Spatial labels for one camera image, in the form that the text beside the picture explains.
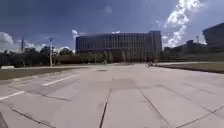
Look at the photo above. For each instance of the dark building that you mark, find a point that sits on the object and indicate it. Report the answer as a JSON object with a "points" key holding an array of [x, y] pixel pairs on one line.
{"points": [[215, 36]]}

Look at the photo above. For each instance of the grass lawn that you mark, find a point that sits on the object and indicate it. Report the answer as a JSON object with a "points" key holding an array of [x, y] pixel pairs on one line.
{"points": [[196, 66], [20, 72]]}

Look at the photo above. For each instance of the person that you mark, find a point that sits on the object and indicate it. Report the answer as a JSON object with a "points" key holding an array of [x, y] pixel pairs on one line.
{"points": [[150, 62]]}

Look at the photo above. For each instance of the large glass office building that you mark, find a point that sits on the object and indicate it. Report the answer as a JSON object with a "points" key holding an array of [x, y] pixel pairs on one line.
{"points": [[116, 45]]}

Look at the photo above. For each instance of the tall lamp pole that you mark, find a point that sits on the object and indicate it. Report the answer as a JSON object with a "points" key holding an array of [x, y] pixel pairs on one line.
{"points": [[51, 53]]}

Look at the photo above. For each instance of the grey concrete slab pavement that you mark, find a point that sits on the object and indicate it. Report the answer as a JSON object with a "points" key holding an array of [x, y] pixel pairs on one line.
{"points": [[126, 100]]}

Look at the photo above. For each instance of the row of trees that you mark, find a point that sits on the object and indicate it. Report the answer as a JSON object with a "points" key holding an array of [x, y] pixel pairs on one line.
{"points": [[33, 57]]}

